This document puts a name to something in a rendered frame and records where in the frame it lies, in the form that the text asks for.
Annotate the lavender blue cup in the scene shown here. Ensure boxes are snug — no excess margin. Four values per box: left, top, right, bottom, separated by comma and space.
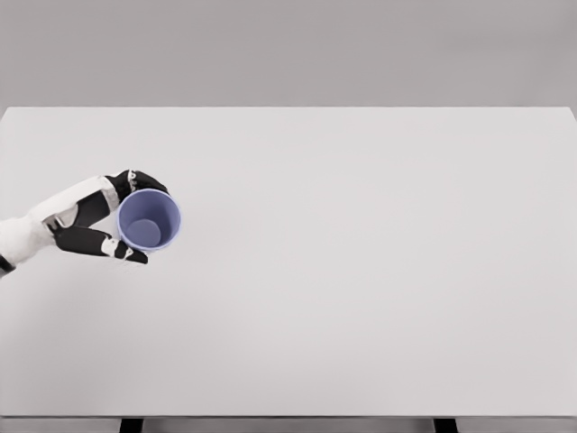
116, 189, 182, 252

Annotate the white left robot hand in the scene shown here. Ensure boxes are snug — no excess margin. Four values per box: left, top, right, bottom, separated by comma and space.
25, 169, 169, 266

